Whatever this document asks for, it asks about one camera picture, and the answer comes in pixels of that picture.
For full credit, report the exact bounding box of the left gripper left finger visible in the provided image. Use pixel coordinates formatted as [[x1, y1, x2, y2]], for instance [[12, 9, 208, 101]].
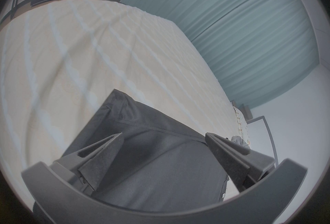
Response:
[[52, 132, 124, 195]]

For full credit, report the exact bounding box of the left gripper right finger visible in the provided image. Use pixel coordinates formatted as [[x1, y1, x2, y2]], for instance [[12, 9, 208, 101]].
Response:
[[205, 132, 275, 192]]

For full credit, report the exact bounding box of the black T-shirt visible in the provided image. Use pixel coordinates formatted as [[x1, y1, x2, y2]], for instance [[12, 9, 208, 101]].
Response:
[[62, 89, 230, 212]]

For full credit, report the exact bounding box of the grey garment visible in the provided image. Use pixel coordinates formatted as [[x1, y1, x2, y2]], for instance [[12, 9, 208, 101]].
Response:
[[230, 135, 251, 149]]

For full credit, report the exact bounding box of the white printed pillow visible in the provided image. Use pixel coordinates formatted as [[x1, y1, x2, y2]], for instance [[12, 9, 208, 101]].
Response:
[[233, 106, 251, 145]]

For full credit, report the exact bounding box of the bed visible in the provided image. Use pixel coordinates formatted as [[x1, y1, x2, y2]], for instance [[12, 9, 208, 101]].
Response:
[[0, 0, 280, 208]]

